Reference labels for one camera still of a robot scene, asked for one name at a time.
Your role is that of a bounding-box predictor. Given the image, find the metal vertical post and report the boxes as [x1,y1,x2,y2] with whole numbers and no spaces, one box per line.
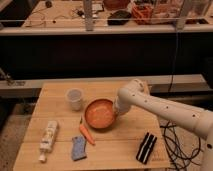
[83,0,93,31]

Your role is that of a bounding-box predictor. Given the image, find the clear plastic cup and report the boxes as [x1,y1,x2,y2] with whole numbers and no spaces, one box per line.
[66,88,83,111]

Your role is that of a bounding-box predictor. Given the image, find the black object on bench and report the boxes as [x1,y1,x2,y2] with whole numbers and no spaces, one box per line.
[107,10,131,26]

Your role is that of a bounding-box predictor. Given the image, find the hanging black cable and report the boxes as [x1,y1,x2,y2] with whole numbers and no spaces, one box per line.
[167,19,180,94]

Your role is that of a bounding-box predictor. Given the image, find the black white striped block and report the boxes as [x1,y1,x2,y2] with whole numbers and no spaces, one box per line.
[136,132,157,164]

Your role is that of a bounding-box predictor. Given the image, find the orange ceramic bowl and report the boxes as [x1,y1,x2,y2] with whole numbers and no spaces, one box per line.
[85,99,116,129]

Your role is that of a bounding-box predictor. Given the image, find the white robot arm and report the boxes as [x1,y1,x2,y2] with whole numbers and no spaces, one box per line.
[113,79,213,171]

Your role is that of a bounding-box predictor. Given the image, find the orange toy carrot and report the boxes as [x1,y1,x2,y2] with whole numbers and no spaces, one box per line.
[79,119,95,145]

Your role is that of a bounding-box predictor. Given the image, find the white squeeze tube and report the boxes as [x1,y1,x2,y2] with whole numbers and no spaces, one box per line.
[39,120,59,163]

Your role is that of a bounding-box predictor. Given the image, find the metal clamp at left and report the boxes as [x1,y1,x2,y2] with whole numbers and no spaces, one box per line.
[0,67,25,86]

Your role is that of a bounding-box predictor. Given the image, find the orange crate on bench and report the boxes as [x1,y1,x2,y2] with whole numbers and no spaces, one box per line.
[132,5,152,25]

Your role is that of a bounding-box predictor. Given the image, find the blue sponge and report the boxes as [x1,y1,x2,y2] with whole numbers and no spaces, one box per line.
[71,136,87,161]

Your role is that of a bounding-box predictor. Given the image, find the black floor cables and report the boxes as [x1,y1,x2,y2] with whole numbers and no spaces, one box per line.
[159,121,209,171]

